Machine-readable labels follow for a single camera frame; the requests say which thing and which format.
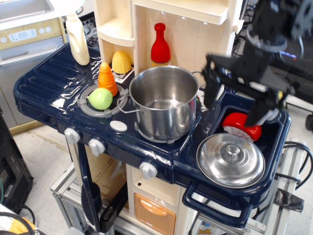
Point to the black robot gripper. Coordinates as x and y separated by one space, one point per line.
252 66

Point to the round steel pot lid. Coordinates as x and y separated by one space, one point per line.
230 161

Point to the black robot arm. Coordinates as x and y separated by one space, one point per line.
274 22

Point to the stainless steel pot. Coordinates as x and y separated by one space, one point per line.
165 100

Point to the red toy cheese wheel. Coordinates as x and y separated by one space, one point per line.
234 123

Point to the grey toy faucet yellow knob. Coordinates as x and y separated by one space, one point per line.
270 115

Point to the navy toy kitchen counter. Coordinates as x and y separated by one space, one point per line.
55 93

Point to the cream toy kitchen shelf tower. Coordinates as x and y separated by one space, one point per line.
194 28

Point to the red toy ketchup bottle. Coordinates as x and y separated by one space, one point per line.
160 51

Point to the grey stove knob right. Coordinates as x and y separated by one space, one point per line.
148 170

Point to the grey stove knob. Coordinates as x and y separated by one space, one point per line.
72 136
148 170
96 147

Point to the yellow toy corn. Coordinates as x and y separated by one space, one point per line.
121 63

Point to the grey oval button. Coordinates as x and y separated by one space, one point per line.
118 126

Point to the orange toy carrot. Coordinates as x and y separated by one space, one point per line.
106 79

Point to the green toy pear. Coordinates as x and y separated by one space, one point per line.
100 98

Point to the orange toy drawer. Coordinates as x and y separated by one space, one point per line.
155 216

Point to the grey stove knob middle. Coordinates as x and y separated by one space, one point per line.
96 147

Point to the grey stove knob left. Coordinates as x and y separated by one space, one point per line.
72 136

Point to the cream toy milk bottle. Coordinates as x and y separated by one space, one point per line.
77 40

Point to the navy toy oven door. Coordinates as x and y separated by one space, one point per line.
91 198

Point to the steel appliance with panel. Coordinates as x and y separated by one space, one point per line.
21 48

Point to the black computer case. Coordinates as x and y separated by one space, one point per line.
15 178

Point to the yellow object bottom left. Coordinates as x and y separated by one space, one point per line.
18 228

